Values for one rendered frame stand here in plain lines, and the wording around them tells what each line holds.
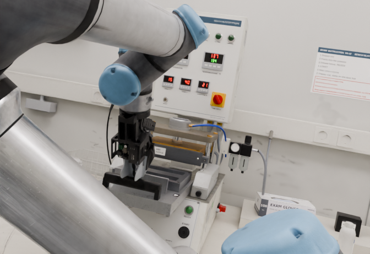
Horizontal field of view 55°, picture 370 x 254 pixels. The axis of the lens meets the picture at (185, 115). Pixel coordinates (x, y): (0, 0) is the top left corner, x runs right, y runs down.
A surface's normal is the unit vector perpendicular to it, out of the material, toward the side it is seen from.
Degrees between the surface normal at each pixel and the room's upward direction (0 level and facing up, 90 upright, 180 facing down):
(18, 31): 116
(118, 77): 110
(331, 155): 90
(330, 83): 90
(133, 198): 90
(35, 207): 97
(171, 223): 65
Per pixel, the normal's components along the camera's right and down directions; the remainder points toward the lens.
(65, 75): -0.21, 0.02
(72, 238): 0.24, 0.22
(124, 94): -0.11, 0.37
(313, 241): 0.42, -0.46
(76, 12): 0.82, 0.50
